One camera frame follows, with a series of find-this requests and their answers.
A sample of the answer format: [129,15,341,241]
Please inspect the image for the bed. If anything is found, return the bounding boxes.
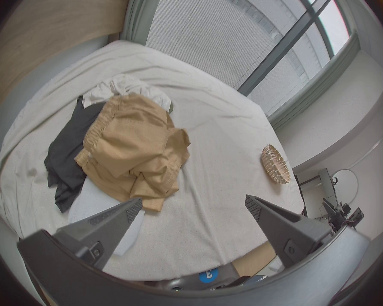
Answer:
[0,0,307,281]

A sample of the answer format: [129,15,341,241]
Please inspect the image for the tan shorts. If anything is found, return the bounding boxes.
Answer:
[75,94,191,212]

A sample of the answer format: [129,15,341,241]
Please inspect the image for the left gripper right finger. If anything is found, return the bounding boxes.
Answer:
[245,194,333,269]

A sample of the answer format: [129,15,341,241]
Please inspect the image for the white garment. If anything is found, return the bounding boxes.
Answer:
[83,74,172,112]

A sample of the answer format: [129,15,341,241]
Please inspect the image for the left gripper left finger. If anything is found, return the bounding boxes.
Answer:
[55,197,143,268]

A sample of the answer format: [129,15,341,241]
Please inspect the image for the black garment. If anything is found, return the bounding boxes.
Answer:
[44,96,109,213]

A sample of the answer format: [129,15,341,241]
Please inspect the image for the grey-green curtain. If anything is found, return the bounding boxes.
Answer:
[120,0,170,45]

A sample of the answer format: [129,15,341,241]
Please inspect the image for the pale blue garment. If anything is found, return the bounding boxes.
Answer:
[68,176,144,257]

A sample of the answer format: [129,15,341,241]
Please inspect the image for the round woven basket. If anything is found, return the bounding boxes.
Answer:
[261,144,292,184]

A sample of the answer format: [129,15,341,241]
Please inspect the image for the window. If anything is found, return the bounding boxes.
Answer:
[145,0,352,114]

